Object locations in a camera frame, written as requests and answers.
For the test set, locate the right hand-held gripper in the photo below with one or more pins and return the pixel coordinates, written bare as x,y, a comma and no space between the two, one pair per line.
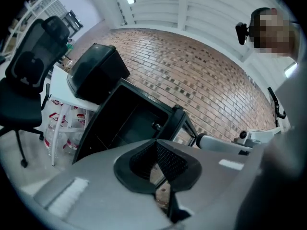
251,147

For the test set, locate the white fisheye gripper camera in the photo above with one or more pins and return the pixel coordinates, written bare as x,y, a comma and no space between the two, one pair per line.
244,135

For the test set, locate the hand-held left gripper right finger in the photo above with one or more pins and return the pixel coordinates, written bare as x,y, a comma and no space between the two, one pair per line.
216,181

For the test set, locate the black head-worn camera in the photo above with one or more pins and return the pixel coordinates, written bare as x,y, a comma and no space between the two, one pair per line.
242,32

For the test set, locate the black box appliance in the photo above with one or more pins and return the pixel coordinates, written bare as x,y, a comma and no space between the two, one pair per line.
96,73

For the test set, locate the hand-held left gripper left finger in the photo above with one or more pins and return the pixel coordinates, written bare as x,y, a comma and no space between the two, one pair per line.
96,188

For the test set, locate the white shelving unit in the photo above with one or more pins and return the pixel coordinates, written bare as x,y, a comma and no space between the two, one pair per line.
36,6

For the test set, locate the black tall cabinet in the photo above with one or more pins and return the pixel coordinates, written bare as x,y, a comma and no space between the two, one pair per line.
73,20

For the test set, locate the large black office chair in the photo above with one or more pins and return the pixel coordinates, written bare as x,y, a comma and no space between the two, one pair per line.
21,99

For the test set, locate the black glass-door fridge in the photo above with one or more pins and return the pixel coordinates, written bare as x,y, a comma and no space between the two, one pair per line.
115,118

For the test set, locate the white table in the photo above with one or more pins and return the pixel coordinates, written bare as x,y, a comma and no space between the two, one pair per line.
60,85

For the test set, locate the person's head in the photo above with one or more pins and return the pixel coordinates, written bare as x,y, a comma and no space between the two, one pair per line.
273,30

